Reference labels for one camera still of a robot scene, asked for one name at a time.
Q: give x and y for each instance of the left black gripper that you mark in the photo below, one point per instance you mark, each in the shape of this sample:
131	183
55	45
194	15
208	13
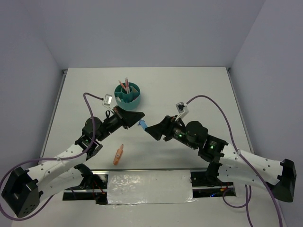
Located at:
128	118

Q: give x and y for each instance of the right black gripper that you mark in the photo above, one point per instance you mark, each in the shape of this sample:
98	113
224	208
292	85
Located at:
156	130

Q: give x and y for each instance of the blue highlighter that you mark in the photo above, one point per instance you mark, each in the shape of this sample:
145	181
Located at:
143	124

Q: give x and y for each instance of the orange highlighter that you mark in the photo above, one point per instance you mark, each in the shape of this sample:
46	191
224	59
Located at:
118	155

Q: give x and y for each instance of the orange slim pen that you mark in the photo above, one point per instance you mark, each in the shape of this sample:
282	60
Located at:
126	86

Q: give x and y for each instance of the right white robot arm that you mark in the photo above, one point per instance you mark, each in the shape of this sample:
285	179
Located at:
226	164

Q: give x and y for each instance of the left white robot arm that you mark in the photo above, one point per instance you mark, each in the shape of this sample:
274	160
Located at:
26	188

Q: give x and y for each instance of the teal round desk organizer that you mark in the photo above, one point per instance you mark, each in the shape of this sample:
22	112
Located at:
124	100

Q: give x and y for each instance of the silver foil sheet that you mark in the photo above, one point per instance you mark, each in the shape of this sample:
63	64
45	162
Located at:
149	187

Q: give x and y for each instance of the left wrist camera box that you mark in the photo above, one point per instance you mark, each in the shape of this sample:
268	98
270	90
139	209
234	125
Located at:
107	100

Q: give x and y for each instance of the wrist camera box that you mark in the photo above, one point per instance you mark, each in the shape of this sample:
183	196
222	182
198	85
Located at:
107	100
182	110

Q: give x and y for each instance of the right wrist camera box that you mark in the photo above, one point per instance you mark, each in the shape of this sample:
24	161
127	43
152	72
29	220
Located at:
182	110

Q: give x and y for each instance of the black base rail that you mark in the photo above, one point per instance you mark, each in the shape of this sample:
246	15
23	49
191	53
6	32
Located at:
97	192

